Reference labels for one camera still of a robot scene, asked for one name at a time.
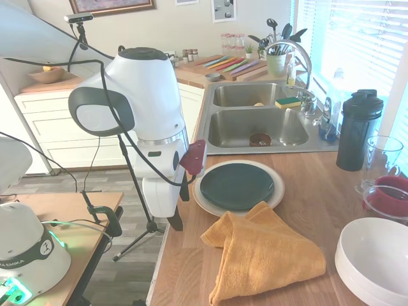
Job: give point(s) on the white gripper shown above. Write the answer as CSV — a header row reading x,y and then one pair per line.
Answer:
x,y
159,197

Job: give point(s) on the orange terry towel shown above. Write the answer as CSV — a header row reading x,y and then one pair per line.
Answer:
x,y
264,261

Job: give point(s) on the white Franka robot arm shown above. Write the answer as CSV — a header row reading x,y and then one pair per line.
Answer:
x,y
143,83

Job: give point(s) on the dark blue plate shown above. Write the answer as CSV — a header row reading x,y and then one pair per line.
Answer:
x,y
237,185

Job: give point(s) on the cream ceramic plate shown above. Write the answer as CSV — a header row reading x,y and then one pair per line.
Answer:
x,y
279,188

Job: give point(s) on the black tripod stand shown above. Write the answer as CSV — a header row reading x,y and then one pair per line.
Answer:
x,y
140,197

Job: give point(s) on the dark green clamp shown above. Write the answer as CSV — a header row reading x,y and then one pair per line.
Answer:
x,y
111,220

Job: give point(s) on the stainless steel double sink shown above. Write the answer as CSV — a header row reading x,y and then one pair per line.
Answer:
x,y
229,127

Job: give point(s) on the brown bowl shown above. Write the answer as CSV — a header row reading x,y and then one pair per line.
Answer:
x,y
255,138

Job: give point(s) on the silver metal utensil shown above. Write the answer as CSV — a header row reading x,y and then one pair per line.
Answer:
x,y
262,142

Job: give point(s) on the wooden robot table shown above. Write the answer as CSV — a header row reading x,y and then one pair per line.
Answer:
x,y
79,255

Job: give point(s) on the small gray bowl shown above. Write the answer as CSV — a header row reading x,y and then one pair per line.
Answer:
x,y
212,76

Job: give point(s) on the large wooden cutting board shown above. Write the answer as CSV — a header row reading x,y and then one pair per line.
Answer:
x,y
191,67

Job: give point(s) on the dark pepper shaker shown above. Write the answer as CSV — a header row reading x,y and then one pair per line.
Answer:
x,y
175,60

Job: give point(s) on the blue knife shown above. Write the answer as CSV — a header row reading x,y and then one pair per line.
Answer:
x,y
213,62

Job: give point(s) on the orange knife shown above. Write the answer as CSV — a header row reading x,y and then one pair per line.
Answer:
x,y
220,62

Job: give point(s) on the small wooden cutting board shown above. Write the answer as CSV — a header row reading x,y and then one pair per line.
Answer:
x,y
255,76

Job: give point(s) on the yellow green sponge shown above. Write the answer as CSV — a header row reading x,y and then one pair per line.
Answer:
x,y
288,103

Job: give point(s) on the small spice jar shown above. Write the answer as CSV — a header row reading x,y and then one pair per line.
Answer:
x,y
185,55
190,55
195,55

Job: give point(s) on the green knife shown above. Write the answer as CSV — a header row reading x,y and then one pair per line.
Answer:
x,y
238,67

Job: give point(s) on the purple knife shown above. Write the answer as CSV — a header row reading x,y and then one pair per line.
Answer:
x,y
243,68

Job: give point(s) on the pink knife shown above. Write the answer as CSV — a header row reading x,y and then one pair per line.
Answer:
x,y
234,63

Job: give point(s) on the white drawer cabinet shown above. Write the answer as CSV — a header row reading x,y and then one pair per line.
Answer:
x,y
48,127

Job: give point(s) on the chrome sink knob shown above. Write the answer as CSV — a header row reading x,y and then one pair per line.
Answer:
x,y
298,94

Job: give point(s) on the clear dish soap bottle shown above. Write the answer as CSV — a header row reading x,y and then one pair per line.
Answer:
x,y
328,132

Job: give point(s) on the glass jar red lid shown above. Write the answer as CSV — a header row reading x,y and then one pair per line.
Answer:
x,y
224,44
240,44
232,44

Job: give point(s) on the yellow liquid soap bottle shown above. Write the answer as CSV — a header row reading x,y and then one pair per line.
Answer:
x,y
290,79

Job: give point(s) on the green utensil holder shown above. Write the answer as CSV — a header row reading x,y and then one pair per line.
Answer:
x,y
276,67

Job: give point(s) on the small potted plant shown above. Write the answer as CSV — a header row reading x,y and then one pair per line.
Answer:
x,y
249,51

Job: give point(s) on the green trailing plant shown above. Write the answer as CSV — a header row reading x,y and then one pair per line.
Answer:
x,y
262,51

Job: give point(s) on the chrome faucet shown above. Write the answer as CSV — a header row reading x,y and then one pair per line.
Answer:
x,y
308,73

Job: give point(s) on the wooden fruit bowl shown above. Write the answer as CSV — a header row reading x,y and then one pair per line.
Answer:
x,y
46,76

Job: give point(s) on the black shaker bottle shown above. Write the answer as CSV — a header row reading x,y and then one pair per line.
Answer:
x,y
357,137

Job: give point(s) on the white ceramic bowl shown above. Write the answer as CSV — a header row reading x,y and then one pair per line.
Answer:
x,y
350,287
376,248

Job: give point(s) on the yellow fruit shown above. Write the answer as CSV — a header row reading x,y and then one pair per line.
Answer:
x,y
48,68

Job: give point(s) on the white gray poster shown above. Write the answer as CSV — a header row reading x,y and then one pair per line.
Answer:
x,y
223,9

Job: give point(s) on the black slotted spoon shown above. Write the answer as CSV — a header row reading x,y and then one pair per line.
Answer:
x,y
272,24

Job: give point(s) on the small white poster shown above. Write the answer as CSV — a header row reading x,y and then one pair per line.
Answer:
x,y
186,2

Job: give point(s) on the black spatula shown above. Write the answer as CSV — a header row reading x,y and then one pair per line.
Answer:
x,y
287,30

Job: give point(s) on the clear glass pitcher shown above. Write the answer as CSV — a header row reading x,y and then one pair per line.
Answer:
x,y
382,159

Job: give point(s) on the black turner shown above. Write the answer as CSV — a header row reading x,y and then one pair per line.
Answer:
x,y
300,33

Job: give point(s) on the wooden framed picture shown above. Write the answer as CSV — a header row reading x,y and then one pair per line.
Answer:
x,y
111,4

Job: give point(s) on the red mug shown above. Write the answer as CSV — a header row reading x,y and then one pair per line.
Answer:
x,y
395,204

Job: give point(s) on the white window blinds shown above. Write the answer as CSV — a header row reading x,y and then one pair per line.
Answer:
x,y
350,38

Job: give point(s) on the maroon wrist camera mount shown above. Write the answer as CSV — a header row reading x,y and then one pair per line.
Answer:
x,y
194,156

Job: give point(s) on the black stereo camera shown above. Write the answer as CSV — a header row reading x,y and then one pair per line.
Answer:
x,y
78,18

